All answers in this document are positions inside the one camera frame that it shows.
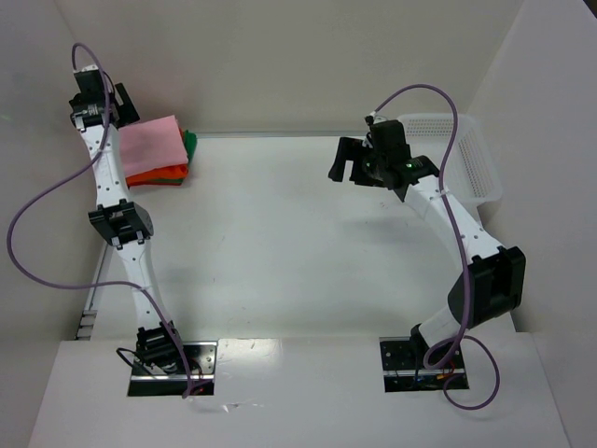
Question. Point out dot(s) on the pink t shirt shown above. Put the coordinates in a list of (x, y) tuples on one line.
[(150, 145)]

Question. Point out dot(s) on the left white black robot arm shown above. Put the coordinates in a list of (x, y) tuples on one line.
[(127, 227)]

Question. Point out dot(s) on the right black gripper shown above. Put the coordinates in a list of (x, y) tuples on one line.
[(356, 165)]

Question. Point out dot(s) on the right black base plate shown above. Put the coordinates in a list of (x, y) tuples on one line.
[(403, 369)]

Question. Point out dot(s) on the orange folded t shirt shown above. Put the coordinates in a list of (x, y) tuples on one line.
[(173, 175)]

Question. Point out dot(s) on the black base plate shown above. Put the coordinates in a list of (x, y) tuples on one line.
[(403, 369), (154, 381)]

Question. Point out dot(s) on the aluminium table edge rail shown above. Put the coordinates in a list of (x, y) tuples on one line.
[(90, 310)]

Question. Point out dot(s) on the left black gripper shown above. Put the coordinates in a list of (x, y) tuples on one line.
[(120, 106)]

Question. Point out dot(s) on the white perforated plastic basket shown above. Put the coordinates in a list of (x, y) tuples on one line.
[(470, 172)]

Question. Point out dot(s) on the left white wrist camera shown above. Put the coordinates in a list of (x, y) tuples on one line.
[(88, 68)]

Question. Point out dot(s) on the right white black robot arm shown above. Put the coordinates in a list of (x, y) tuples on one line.
[(491, 278)]

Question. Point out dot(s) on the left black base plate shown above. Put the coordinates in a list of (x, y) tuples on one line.
[(154, 381)]

